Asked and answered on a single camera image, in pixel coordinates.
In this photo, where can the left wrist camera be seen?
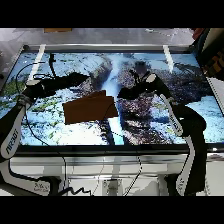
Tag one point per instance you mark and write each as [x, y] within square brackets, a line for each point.
[52, 68]

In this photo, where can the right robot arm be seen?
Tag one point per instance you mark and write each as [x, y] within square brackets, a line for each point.
[193, 126]

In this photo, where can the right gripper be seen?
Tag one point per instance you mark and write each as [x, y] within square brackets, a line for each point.
[129, 92]

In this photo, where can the brown garment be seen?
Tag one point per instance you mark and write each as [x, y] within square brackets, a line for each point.
[90, 108]

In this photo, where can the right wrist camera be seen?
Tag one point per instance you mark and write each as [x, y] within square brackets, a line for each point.
[141, 68]

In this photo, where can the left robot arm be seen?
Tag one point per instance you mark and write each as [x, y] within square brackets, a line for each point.
[13, 133]

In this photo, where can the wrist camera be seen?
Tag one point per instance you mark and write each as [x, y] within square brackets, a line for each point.
[141, 68]
[52, 68]

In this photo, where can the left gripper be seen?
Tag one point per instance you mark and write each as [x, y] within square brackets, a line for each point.
[77, 80]

